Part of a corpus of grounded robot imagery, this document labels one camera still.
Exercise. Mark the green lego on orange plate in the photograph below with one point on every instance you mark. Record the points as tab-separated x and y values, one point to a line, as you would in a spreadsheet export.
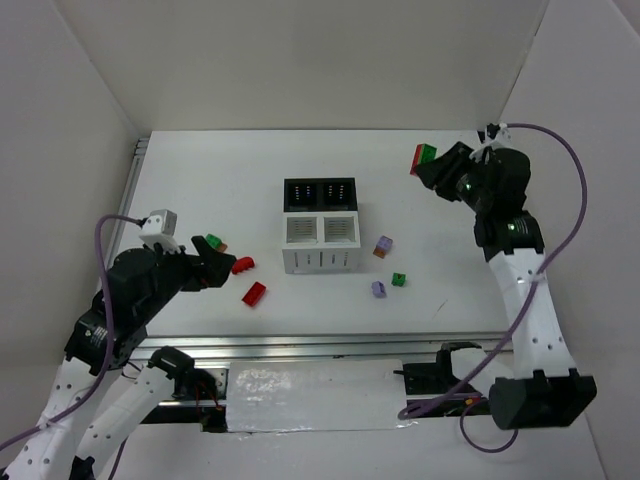
214	241

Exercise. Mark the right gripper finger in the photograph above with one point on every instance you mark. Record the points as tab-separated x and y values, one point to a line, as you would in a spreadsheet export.
432	172
446	188

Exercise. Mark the aluminium rail frame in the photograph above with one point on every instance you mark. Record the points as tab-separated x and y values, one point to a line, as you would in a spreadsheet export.
231	183

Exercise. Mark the red rectangular lego brick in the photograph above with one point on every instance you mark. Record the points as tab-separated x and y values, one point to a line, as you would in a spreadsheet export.
254	294

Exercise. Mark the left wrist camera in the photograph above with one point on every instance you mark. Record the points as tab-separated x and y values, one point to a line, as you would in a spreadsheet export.
158	229

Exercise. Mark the small green lego brick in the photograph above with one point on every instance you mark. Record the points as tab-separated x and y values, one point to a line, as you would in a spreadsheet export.
398	279

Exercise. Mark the white foam cover panel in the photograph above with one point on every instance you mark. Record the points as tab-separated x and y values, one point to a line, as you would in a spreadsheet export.
316	396

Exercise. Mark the black container pair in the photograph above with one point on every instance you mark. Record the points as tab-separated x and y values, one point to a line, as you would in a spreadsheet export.
320	195

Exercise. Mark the orange lego plate right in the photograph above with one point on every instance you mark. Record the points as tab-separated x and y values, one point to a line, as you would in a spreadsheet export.
379	253

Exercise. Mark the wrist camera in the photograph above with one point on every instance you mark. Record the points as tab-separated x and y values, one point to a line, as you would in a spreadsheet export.
158	229
495	136

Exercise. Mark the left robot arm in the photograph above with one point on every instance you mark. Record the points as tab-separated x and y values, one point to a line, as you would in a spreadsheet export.
71	439

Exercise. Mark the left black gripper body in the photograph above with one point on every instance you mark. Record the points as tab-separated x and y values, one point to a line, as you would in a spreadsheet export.
198	267

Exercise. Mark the purple hollow lego brick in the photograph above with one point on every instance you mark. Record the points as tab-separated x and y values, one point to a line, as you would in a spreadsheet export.
378	289

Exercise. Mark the white container pair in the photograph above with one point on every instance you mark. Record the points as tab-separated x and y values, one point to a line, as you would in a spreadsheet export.
321	242

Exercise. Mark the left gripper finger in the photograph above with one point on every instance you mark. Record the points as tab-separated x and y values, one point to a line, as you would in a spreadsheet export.
205	251
217	268

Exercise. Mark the red ridged lego brick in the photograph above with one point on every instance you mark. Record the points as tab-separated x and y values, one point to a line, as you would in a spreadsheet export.
242	265

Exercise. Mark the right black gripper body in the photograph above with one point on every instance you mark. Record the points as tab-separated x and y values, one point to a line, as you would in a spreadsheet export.
451	170

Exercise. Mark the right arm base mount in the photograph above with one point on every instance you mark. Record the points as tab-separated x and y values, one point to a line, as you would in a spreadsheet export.
424	382

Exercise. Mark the red lego plate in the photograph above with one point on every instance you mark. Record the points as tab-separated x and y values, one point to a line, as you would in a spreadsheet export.
416	158

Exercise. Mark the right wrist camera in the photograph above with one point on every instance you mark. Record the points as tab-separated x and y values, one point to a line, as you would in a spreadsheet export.
495	136

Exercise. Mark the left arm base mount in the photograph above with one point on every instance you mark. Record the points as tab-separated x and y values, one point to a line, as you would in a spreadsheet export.
199	386

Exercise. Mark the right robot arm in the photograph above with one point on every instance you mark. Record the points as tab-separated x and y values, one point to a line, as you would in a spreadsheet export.
543	387

